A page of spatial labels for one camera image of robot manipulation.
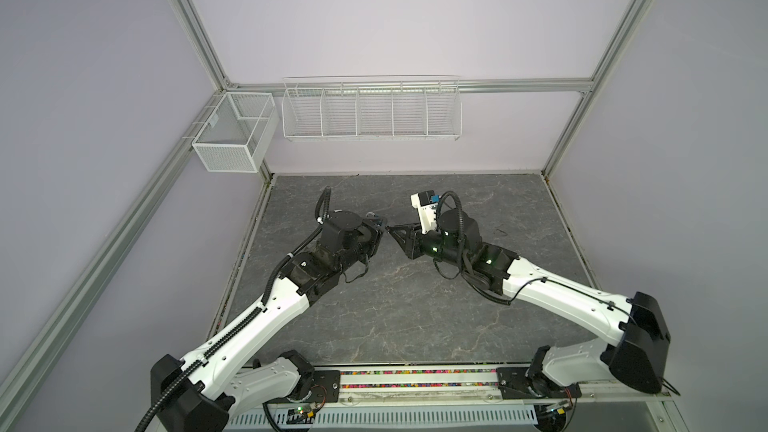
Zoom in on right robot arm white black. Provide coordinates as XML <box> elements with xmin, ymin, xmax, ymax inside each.
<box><xmin>388</xmin><ymin>210</ymin><xmax>671</xmax><ymax>398</ymax></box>

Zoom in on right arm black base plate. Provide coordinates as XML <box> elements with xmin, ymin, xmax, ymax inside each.
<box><xmin>496</xmin><ymin>366</ymin><xmax>582</xmax><ymax>399</ymax></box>

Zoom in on white wire divided basket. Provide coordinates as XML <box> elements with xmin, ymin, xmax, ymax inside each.
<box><xmin>282</xmin><ymin>75</ymin><xmax>463</xmax><ymax>141</ymax></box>

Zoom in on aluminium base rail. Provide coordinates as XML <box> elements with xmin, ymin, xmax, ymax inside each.
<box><xmin>166</xmin><ymin>362</ymin><xmax>673</xmax><ymax>412</ymax></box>

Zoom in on aluminium frame profiles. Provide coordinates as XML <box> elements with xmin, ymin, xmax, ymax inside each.
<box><xmin>1</xmin><ymin>0</ymin><xmax>653</xmax><ymax>431</ymax></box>

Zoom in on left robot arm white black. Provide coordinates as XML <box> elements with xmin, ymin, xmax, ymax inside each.
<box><xmin>136</xmin><ymin>210</ymin><xmax>386</xmax><ymax>431</ymax></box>

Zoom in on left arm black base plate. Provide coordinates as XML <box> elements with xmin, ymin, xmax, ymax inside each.
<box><xmin>269</xmin><ymin>369</ymin><xmax>341</xmax><ymax>404</ymax></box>

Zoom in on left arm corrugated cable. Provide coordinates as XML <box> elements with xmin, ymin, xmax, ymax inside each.
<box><xmin>134</xmin><ymin>185</ymin><xmax>332</xmax><ymax>432</ymax></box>

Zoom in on white mesh box basket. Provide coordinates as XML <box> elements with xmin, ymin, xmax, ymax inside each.
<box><xmin>192</xmin><ymin>92</ymin><xmax>279</xmax><ymax>173</ymax></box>

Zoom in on white vented cable duct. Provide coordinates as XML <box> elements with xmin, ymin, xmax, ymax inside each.
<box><xmin>227</xmin><ymin>404</ymin><xmax>539</xmax><ymax>432</ymax></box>

